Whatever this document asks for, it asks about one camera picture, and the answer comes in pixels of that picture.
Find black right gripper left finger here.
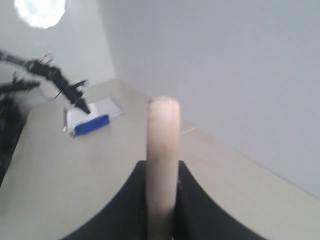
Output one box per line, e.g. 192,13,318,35
64,160,147,240

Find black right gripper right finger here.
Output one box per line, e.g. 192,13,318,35
173,161,264,240

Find white paint brush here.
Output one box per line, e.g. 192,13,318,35
145,96,181,240

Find blue and white device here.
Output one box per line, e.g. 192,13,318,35
63,103,110,138

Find round ceiling light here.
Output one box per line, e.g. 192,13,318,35
14,0,66,29

